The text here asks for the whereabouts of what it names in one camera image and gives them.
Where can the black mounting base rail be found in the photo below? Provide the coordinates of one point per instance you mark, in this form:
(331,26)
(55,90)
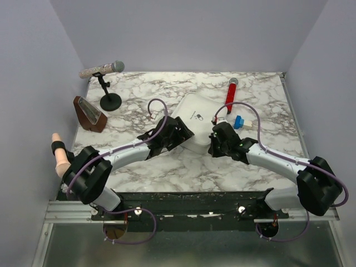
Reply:
(191,211)

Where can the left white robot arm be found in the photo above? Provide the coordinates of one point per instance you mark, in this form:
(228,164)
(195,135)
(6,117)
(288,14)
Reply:
(88,173)

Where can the blue toy block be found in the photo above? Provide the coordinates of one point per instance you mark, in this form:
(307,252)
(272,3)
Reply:
(242,123)

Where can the black microphone stand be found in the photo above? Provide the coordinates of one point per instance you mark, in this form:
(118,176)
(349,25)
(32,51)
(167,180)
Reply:
(110,101)

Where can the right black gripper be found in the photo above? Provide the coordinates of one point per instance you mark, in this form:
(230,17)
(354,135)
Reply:
(214,152)

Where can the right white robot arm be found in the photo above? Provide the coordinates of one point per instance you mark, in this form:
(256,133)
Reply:
(316,189)

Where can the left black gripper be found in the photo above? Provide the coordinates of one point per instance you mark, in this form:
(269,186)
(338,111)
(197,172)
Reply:
(183,134)

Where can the pink toy microphone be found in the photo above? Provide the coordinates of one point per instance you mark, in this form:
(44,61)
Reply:
(62,162)

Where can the red glitter microphone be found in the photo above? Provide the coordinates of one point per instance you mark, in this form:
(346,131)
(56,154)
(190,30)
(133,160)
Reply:
(233,83)

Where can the grey medicine kit box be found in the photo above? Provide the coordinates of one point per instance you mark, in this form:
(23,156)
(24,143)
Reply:
(197,112)

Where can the brown metronome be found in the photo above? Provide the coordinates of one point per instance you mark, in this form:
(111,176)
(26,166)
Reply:
(89,116)

